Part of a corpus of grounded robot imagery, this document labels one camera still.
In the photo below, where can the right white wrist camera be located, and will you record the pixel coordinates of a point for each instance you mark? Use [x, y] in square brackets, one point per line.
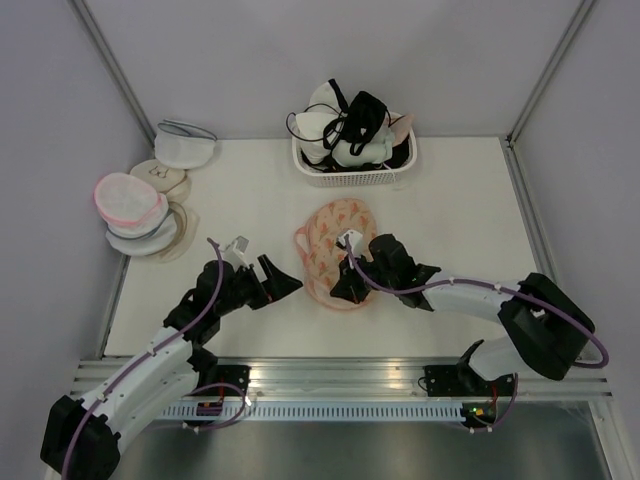
[352, 238]

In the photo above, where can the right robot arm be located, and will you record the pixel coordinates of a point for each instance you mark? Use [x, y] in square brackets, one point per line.
[429, 288]

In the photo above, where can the pink trimmed mesh bag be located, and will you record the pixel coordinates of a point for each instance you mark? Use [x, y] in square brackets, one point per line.
[125, 200]

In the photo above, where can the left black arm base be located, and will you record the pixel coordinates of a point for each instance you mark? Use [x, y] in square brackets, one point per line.
[236, 375]

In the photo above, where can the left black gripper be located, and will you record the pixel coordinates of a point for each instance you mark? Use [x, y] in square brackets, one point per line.
[277, 284]

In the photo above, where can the right aluminium side rail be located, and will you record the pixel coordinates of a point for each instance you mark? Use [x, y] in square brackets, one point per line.
[537, 240]

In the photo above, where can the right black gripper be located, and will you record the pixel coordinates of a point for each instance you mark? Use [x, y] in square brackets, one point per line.
[348, 286]

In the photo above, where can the floral peach laundry bag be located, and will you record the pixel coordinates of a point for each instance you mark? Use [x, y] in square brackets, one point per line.
[315, 243]

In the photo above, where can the grey trimmed mesh bag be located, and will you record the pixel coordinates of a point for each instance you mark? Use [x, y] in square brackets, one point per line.
[146, 244]

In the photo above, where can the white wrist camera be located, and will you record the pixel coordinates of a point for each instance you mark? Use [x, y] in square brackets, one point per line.
[234, 252]
[352, 238]

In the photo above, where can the white slotted cable duct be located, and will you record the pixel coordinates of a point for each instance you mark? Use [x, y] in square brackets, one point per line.
[350, 411]

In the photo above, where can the aluminium frame post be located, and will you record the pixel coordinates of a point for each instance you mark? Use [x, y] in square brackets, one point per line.
[568, 38]
[97, 38]

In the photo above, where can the beige round laundry bag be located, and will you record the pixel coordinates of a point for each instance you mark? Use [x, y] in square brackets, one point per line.
[174, 183]

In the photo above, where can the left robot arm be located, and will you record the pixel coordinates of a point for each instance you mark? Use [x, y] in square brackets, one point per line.
[86, 437]

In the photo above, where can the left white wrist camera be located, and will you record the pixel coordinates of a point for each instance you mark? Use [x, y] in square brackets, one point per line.
[234, 252]

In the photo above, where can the beige flat laundry bag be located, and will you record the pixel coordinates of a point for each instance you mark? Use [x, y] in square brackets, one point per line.
[187, 221]

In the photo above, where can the left aluminium frame post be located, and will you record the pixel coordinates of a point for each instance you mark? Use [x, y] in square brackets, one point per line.
[97, 38]

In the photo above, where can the white mesh bag blue trim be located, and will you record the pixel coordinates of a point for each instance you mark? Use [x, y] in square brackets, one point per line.
[182, 145]

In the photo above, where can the right aluminium frame post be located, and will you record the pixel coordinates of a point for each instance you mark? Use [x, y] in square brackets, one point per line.
[568, 38]

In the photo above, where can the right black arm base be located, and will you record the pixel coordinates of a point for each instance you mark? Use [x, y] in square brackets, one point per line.
[454, 381]

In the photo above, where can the pink garment in basket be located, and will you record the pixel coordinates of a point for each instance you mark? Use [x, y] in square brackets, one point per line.
[401, 127]

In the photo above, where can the white plastic laundry basket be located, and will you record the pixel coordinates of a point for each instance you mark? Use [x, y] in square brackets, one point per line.
[393, 170]

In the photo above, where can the white garment in basket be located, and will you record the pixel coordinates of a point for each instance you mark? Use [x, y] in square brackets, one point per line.
[348, 155]

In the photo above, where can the black bra in basket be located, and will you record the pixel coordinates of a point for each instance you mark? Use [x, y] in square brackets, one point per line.
[365, 116]

